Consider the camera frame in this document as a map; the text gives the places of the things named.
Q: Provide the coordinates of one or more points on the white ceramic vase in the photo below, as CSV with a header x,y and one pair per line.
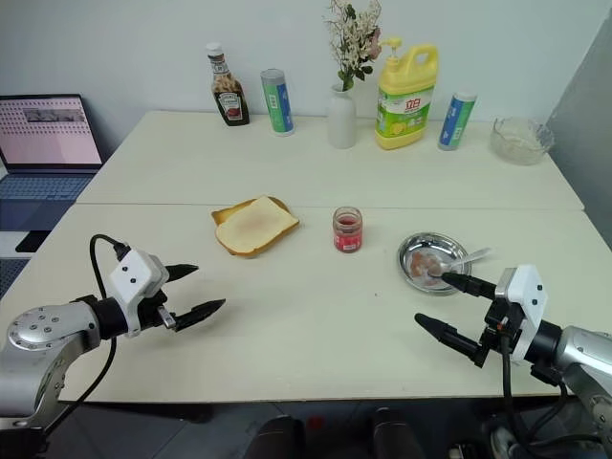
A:
x,y
342,119

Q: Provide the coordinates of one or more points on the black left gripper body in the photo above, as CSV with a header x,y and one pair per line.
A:
x,y
150,311

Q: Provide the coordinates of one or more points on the open laptop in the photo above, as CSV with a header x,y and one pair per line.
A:
x,y
43,129

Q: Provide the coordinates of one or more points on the dried flower bouquet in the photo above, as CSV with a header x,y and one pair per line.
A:
x,y
351,43

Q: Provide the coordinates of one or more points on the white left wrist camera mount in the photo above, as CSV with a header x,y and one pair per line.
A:
x,y
136,277

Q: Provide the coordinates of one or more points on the green blue cylindrical canister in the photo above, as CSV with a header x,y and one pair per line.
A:
x,y
456,122
277,105

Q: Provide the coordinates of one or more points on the clear plastic spoon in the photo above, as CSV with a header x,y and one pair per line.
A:
x,y
471,258

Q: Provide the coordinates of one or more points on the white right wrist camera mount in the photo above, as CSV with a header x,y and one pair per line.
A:
x,y
523,296

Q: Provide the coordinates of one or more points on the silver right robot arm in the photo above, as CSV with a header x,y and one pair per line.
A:
x,y
583,354

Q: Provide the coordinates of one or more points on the clear glass bowl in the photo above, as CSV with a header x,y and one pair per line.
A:
x,y
521,143

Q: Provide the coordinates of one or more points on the black flat pad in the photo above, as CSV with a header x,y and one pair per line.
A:
x,y
31,240

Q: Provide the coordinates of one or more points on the yellow detergent pump bottle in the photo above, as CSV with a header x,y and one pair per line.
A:
x,y
401,115

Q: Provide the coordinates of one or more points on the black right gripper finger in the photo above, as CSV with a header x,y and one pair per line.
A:
x,y
452,334
471,286

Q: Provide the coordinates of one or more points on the dark rounded shape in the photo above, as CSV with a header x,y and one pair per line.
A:
x,y
279,437

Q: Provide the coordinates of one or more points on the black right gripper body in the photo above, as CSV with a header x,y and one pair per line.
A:
x,y
499,330

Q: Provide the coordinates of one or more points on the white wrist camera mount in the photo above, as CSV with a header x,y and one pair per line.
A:
x,y
136,277
523,296

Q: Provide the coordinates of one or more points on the toasted bread slice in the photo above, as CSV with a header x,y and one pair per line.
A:
x,y
253,227

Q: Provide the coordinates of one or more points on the red jam glass jar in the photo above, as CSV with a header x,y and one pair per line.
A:
x,y
346,234

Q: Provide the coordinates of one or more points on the round metal plate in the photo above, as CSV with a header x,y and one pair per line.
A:
x,y
428,245

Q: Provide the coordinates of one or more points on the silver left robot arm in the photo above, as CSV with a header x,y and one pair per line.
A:
x,y
43,334

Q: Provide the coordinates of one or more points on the ketchup bottle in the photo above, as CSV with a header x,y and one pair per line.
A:
x,y
232,102

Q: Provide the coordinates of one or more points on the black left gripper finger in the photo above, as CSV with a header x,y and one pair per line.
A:
x,y
181,271
198,313

